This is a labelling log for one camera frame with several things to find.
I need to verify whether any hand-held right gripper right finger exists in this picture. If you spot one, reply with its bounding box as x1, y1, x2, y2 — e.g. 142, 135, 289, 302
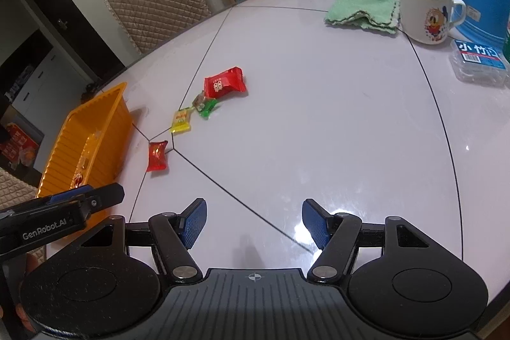
302, 199, 433, 283

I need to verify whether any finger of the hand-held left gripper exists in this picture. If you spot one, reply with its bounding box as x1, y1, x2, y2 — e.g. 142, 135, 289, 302
0, 185, 96, 220
81, 183, 126, 214

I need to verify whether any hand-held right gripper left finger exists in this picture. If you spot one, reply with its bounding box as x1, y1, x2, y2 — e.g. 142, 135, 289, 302
82, 198, 209, 283

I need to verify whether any orange plastic tray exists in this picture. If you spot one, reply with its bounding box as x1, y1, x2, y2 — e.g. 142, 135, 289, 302
35, 82, 135, 214

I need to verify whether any person's left hand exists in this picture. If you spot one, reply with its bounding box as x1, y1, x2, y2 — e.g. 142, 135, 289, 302
12, 251, 36, 329

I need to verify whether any quilted beige chair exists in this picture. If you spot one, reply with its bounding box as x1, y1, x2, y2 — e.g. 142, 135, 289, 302
105, 0, 212, 55
0, 167, 47, 265

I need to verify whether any small red candy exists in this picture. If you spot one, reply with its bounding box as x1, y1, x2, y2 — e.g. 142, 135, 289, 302
146, 140, 169, 173

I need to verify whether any red gift bag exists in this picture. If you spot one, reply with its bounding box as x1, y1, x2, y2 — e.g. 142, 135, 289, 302
0, 123, 43, 170

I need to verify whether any yellow candy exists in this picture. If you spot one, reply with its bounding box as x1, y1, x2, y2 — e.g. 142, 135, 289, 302
171, 107, 193, 134

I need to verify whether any white cabinet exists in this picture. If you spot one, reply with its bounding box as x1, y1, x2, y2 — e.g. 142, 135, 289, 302
8, 49, 100, 134

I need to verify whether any green candy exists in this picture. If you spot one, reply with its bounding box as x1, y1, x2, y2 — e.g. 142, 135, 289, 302
199, 98, 221, 121

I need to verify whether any large red snack packet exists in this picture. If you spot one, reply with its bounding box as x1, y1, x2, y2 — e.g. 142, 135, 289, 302
203, 66, 248, 99

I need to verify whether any dark door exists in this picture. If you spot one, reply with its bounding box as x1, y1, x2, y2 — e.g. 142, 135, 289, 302
10, 0, 127, 86

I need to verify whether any quilted beige chair back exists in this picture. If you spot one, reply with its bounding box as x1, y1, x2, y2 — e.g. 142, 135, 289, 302
105, 0, 212, 55

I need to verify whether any green cloth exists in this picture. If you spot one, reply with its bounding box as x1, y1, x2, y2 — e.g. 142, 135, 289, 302
324, 0, 401, 35

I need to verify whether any clear box blue label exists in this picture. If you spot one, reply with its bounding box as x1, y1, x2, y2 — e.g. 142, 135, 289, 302
450, 38, 510, 87

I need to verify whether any white duck print mug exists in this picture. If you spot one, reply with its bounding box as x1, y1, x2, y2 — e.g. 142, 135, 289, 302
398, 0, 467, 45

